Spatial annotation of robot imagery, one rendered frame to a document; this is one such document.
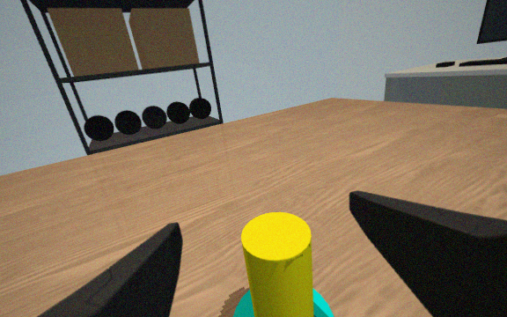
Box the cyan circle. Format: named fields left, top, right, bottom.
left=233, top=289, right=334, bottom=317

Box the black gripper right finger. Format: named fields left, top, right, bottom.
left=349, top=190, right=507, bottom=317

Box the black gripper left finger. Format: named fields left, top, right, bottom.
left=37, top=222, right=183, bottom=317

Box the yellow cylinder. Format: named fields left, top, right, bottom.
left=241, top=212, right=313, bottom=317

